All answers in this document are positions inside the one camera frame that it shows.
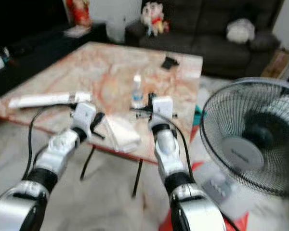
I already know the marble top folding table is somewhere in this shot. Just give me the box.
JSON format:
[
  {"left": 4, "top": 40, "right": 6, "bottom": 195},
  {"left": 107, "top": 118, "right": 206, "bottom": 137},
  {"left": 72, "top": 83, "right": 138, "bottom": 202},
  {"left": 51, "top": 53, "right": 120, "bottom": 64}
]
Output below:
[{"left": 0, "top": 41, "right": 204, "bottom": 198}]

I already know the small grey Totoro plush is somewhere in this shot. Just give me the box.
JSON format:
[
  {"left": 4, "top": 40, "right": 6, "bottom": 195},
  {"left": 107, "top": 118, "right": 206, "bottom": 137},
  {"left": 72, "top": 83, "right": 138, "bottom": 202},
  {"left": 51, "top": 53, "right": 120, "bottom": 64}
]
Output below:
[{"left": 226, "top": 18, "right": 256, "bottom": 45}]

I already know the black TV cabinet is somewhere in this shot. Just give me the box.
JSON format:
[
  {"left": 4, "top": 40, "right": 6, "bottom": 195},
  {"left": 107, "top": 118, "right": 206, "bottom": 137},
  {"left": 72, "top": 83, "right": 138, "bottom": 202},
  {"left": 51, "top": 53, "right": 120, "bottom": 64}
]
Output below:
[{"left": 0, "top": 22, "right": 106, "bottom": 102}]

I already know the black phone stand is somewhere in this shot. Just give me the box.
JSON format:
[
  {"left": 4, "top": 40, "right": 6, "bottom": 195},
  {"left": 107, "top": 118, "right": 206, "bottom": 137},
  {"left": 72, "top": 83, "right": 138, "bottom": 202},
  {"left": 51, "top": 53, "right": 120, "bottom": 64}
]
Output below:
[{"left": 161, "top": 56, "right": 180, "bottom": 71}]

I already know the red festive figurine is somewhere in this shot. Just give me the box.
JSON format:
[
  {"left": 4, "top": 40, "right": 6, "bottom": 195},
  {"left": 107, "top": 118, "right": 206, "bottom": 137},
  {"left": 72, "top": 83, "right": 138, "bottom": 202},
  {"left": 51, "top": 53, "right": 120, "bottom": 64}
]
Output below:
[{"left": 65, "top": 0, "right": 92, "bottom": 27}]

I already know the white red booklet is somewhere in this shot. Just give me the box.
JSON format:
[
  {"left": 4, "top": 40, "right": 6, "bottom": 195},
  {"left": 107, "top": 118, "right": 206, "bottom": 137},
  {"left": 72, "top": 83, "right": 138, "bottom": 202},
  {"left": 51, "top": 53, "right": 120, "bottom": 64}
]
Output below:
[{"left": 64, "top": 25, "right": 92, "bottom": 38}]

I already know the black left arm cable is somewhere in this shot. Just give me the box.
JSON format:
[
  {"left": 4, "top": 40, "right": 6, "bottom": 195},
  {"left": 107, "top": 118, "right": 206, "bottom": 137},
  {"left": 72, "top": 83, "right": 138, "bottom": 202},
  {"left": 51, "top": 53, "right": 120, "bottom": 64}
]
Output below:
[{"left": 22, "top": 105, "right": 78, "bottom": 181}]

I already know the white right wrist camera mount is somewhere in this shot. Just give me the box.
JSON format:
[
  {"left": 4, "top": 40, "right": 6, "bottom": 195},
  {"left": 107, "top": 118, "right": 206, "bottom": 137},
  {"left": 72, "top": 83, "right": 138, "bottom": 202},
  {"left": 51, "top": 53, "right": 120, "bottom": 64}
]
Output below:
[{"left": 152, "top": 95, "right": 174, "bottom": 123}]

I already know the cartoon boy plush doll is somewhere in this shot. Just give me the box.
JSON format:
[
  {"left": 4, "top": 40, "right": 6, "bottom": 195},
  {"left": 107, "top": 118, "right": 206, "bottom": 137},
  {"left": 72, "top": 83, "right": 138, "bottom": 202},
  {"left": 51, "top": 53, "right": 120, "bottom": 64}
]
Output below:
[{"left": 140, "top": 1, "right": 170, "bottom": 37}]

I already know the dark grey long sofa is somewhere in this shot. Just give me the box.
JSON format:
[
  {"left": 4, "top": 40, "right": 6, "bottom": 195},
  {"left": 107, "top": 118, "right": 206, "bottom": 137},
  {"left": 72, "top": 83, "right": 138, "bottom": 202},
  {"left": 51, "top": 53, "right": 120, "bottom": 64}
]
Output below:
[{"left": 125, "top": 0, "right": 285, "bottom": 80}]

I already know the grey table fan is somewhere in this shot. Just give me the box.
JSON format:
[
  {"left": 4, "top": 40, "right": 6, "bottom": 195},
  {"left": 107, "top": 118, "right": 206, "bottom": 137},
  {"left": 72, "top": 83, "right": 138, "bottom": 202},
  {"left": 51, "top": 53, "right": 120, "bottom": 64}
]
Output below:
[{"left": 200, "top": 77, "right": 289, "bottom": 217}]

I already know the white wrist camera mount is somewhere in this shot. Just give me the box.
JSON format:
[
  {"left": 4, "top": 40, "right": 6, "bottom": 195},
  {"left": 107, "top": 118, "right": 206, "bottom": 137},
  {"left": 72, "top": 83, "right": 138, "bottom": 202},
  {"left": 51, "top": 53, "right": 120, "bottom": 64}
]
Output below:
[
  {"left": 152, "top": 95, "right": 174, "bottom": 123},
  {"left": 70, "top": 101, "right": 98, "bottom": 140}
]

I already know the clear plastic water bottle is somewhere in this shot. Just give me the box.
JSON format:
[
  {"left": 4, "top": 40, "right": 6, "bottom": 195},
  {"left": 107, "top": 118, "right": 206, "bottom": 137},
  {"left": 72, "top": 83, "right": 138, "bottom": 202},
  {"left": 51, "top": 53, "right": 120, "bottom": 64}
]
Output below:
[{"left": 131, "top": 74, "right": 144, "bottom": 109}]

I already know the long white carton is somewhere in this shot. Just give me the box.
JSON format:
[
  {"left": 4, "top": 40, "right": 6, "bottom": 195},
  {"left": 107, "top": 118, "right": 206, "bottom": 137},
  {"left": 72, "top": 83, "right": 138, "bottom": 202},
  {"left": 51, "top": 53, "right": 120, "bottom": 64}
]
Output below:
[{"left": 9, "top": 91, "right": 92, "bottom": 109}]

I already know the brown cardboard box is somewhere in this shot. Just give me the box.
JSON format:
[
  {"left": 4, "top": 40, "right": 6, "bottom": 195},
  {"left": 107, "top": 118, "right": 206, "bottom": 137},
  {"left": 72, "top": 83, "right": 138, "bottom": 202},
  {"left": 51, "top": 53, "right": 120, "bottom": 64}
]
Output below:
[{"left": 263, "top": 48, "right": 289, "bottom": 80}]

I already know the red plastic stool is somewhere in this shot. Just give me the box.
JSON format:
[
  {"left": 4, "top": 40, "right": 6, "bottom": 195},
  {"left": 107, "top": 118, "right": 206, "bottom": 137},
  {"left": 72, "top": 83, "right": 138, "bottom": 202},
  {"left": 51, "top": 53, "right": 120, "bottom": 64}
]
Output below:
[{"left": 159, "top": 161, "right": 250, "bottom": 231}]

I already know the white translucent container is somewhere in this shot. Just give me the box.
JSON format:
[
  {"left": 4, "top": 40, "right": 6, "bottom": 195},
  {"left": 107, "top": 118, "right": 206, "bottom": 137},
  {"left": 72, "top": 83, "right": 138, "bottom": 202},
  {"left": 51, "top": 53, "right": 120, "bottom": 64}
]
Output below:
[{"left": 106, "top": 17, "right": 127, "bottom": 44}]

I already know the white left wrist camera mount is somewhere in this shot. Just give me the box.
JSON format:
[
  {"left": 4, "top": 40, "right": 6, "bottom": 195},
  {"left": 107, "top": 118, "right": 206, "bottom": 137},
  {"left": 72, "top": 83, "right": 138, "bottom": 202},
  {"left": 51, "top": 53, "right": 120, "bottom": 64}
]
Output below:
[{"left": 70, "top": 101, "right": 98, "bottom": 140}]

